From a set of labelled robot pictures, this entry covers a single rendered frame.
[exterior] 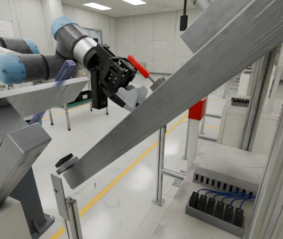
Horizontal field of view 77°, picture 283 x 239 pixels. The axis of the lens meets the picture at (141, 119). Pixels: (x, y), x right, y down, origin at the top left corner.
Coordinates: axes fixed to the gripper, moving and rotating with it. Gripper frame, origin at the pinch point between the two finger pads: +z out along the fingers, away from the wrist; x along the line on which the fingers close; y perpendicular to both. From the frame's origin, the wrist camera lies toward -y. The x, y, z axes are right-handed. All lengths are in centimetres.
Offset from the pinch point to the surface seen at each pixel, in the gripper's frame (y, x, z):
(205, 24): 24.6, -6.1, 1.5
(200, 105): -19, 90, 9
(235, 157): -12, 50, 39
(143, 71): 12.0, -6.8, -2.7
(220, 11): 27.0, -6.1, 2.2
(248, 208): -8.9, 17.4, 44.1
